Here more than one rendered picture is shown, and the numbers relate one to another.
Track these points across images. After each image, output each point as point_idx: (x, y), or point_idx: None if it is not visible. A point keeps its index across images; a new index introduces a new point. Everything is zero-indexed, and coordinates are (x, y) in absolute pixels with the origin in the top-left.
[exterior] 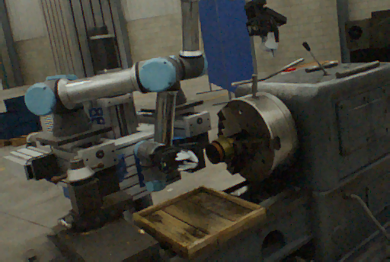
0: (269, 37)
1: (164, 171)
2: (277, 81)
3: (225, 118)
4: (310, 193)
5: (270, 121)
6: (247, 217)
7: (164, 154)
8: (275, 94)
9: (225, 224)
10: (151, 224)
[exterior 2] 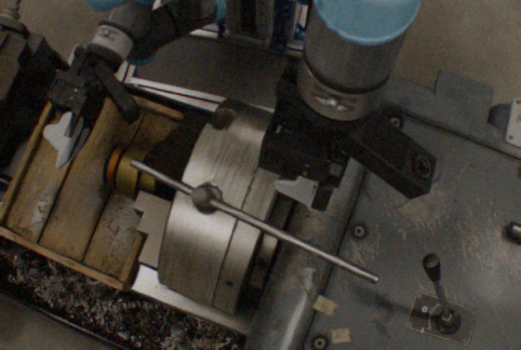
0: (300, 183)
1: (150, 47)
2: (378, 191)
3: (175, 144)
4: (245, 332)
5: (167, 268)
6: (85, 273)
7: (48, 97)
8: (294, 224)
9: (75, 240)
10: (37, 127)
